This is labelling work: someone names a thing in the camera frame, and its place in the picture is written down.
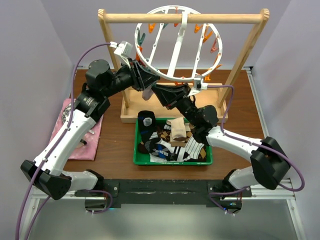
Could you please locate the wooden hanger rack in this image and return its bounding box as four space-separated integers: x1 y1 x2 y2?
97 5 270 111

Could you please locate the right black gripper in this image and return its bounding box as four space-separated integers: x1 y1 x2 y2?
151 83 199 127

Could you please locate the white round clip hanger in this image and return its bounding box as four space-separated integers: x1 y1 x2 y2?
134 5 223 84

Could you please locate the green plastic bin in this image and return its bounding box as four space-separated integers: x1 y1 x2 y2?
133 120 214 166

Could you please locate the beige tan sock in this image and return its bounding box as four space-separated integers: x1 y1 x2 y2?
166 117 192 147

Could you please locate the pink cloth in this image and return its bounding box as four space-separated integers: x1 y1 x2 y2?
49 98 104 161

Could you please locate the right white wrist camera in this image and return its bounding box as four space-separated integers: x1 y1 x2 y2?
188 74 208 97

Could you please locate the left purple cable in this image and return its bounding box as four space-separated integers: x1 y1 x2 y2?
14 42 116 240

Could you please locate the black blue sports sock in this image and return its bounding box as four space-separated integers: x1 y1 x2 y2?
137 110 178 162

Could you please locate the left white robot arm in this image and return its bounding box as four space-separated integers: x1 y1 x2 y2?
20 59 160 200

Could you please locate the white black striped sock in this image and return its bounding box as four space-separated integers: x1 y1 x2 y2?
182 135 207 162

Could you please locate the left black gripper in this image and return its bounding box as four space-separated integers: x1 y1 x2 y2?
102 57 161 98

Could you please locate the grey sock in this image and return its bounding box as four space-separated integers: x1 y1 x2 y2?
142 86 154 101

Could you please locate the blue patterned plate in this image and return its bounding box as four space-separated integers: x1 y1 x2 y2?
61 103 72 124

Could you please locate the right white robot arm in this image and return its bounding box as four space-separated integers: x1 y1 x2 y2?
151 84 290 197

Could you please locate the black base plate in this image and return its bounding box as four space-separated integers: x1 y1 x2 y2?
74 178 253 210

